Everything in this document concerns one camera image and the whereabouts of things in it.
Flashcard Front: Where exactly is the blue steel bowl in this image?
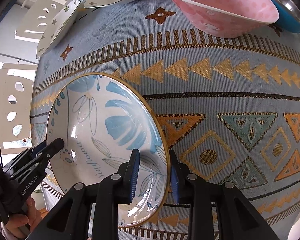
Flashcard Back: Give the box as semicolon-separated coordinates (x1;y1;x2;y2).
271;0;300;33

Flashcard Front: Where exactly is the person's left hand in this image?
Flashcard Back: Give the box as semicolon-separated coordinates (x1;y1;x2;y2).
1;197;42;239

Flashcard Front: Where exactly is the pink ceramic bowl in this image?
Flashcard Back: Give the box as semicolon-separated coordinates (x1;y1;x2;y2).
172;0;279;38

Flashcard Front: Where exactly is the blue floral ceramic bowl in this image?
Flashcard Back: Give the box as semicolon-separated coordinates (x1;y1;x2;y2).
46;73;170;228

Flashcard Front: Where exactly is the patterned blue woven table mat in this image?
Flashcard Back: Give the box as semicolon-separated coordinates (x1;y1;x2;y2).
31;0;300;239

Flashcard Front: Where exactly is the white cutout chair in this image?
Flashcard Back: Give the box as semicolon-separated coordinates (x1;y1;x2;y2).
15;0;67;43
0;63;37;154

